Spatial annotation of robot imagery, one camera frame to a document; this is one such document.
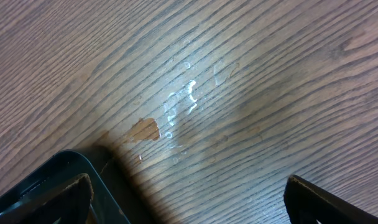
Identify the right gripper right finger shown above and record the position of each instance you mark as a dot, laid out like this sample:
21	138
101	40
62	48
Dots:
307	203

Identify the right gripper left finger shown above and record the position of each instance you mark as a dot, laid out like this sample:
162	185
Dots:
68	202

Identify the black rectangular tray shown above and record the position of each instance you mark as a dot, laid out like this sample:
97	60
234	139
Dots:
113	201

